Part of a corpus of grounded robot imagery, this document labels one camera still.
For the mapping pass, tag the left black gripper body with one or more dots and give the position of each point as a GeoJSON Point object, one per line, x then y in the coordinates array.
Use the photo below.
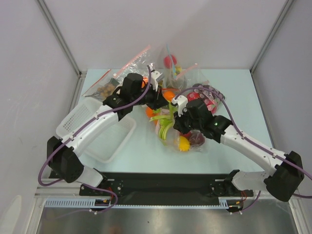
{"type": "Point", "coordinates": [151, 98]}

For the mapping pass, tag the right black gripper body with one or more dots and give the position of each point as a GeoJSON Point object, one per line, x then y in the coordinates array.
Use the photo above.
{"type": "Point", "coordinates": [180, 122]}

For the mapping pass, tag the fake celery stalk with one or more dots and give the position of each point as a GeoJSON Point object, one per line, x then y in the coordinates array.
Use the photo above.
{"type": "Point", "coordinates": [164, 120]}

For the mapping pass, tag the clear pink zip bag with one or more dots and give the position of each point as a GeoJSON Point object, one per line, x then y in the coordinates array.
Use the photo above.
{"type": "Point", "coordinates": [197, 140]}

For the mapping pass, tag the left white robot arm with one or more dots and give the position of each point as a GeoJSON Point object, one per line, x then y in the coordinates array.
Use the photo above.
{"type": "Point", "coordinates": [63, 153]}

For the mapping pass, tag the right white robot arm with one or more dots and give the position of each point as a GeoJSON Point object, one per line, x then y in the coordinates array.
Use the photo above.
{"type": "Point", "coordinates": [281, 173]}

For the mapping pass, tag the fake orange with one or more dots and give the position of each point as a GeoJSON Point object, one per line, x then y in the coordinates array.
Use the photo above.
{"type": "Point", "coordinates": [149, 112]}
{"type": "Point", "coordinates": [169, 95]}

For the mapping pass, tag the pink dotted zip bag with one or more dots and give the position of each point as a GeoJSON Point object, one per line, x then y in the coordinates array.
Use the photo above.
{"type": "Point", "coordinates": [211, 97]}

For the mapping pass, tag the blue zip bag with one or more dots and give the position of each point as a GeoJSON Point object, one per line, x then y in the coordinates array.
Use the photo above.
{"type": "Point", "coordinates": [171, 69]}

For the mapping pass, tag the fake yellow lemon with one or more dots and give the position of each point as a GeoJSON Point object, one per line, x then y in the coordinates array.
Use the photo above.
{"type": "Point", "coordinates": [183, 144]}

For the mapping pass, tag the large clear red-zip bag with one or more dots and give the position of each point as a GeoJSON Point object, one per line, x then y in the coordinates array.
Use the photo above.
{"type": "Point", "coordinates": [138, 64]}

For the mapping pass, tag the fake longan bunch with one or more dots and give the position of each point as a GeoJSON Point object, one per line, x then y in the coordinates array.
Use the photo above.
{"type": "Point", "coordinates": [104, 91]}

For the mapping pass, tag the red zip longan bag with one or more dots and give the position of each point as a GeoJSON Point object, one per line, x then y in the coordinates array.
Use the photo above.
{"type": "Point", "coordinates": [106, 78]}

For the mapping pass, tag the white plastic basket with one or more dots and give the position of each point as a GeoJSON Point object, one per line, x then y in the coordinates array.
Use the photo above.
{"type": "Point", "coordinates": [109, 142]}

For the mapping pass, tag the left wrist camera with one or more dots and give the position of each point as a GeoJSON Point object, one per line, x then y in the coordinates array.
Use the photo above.
{"type": "Point", "coordinates": [157, 76]}

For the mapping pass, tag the white cable duct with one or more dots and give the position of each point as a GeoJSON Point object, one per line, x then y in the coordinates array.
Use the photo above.
{"type": "Point", "coordinates": [100, 203]}

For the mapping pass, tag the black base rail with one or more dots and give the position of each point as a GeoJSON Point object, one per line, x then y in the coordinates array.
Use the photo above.
{"type": "Point", "coordinates": [173, 187]}

